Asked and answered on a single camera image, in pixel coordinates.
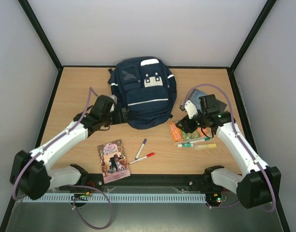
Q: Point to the navy blue student backpack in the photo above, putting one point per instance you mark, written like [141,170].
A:
[145,89]

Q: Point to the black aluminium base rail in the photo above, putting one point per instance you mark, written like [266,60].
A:
[193,182]

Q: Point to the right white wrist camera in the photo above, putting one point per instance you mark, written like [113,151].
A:
[190,108]

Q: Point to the green white glue stick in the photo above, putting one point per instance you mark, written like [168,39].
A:
[184,145]

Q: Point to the pink Taming of Shrew book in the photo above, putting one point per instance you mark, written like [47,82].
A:
[113,161]

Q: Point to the dark blue fantasy book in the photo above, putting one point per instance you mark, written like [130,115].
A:
[196,94]

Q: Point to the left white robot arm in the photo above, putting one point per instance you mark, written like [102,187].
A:
[32,171]

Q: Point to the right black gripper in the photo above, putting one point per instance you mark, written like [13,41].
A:
[190,123]

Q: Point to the grey slotted cable duct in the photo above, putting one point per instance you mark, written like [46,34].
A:
[118,198]

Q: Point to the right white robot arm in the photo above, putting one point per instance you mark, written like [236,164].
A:
[258,183]

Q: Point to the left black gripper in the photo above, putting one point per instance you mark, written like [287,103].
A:
[119,120]

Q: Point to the yellow capped glue stick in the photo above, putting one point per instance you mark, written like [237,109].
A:
[205,146]

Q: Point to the purple capped marker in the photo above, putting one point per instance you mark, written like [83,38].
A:
[140,149]

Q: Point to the orange Treehouse book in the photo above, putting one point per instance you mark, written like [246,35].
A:
[179,137]

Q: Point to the red capped marker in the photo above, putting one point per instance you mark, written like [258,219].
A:
[142,158]

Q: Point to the teal capped marker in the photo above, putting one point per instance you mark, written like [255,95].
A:
[198,141]

